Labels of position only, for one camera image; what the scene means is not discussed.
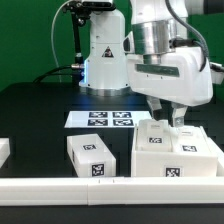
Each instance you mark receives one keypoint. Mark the white barrier rail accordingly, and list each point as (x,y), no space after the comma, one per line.
(4,150)
(110,191)

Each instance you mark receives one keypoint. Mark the black camera stand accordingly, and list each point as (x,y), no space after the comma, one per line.
(80,12)

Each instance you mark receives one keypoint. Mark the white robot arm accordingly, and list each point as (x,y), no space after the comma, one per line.
(157,27)

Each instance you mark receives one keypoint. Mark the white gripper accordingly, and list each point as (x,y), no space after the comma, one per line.
(177,79)

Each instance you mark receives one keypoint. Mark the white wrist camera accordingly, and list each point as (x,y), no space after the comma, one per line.
(217,73)

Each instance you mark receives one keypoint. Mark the white tag calibration sheet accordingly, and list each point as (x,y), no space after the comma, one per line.
(105,119)

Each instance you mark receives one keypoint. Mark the white cabinet body box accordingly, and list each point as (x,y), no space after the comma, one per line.
(172,164)

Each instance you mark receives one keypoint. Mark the white front barrier rail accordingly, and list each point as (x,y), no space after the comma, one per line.
(110,191)

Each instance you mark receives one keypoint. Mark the white door panel with handle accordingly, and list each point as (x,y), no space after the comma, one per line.
(154,136)

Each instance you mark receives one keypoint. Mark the white cabinet block with tags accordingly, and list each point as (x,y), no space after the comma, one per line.
(90,156)

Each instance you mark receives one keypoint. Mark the white left barrier rail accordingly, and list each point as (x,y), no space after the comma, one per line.
(4,150)

